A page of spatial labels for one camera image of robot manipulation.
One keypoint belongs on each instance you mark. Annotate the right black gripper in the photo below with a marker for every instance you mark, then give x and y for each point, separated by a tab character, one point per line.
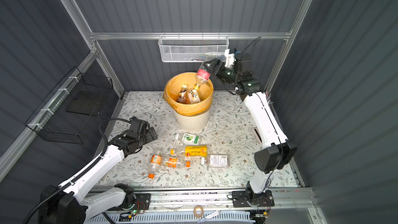
216	64

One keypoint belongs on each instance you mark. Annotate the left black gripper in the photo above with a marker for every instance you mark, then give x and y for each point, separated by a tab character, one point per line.
150	138

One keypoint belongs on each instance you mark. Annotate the red label clear bottle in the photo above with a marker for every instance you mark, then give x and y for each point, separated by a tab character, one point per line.
203	74

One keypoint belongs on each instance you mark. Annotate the white label milk-tea bottle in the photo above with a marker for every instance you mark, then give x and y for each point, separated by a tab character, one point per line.
193	96

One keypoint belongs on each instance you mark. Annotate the brown tea bottle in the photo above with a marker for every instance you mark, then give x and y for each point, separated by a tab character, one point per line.
183	95

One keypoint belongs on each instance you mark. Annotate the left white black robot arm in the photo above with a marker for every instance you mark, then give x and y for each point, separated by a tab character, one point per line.
68	203

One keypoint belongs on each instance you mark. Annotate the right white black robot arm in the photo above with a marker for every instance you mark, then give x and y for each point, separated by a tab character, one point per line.
276	151

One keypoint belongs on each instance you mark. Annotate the cream ribbed waste bin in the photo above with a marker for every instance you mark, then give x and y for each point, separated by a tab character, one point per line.
193	123

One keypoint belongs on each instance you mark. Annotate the yellow bin liner bag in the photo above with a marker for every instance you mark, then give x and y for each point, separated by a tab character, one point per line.
173	87

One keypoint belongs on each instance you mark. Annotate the white tube in basket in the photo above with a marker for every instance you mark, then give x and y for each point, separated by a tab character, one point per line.
216	54

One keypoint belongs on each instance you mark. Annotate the floral table mat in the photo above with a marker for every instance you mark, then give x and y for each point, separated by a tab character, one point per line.
230	130

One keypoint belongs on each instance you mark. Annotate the orange label clear bottle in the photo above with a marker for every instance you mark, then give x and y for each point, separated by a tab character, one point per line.
154	164

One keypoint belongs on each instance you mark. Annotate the orange label crushed bottle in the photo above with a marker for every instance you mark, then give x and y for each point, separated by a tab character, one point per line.
176	162

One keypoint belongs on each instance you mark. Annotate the green label small bottle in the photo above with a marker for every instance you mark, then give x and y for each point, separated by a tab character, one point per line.
188	139

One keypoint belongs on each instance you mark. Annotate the pink calculator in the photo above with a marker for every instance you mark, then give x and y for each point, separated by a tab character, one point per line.
257	134

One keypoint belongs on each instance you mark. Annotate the yellow label bottle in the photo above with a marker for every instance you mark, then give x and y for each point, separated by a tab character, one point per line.
190	151

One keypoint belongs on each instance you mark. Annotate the white label clear bottle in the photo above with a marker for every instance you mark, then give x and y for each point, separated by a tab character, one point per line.
216	160

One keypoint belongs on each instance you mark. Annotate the masking tape roll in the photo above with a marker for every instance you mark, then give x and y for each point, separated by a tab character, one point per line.
198	211

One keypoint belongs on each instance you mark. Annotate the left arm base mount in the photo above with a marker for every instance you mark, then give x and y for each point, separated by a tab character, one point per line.
135	202

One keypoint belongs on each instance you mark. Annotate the white wire wall basket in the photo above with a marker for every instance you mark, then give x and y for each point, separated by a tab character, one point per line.
190	50

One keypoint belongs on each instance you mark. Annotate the black wire side basket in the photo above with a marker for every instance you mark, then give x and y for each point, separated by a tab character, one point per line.
70	115

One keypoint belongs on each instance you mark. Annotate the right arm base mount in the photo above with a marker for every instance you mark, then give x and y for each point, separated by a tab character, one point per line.
248	199

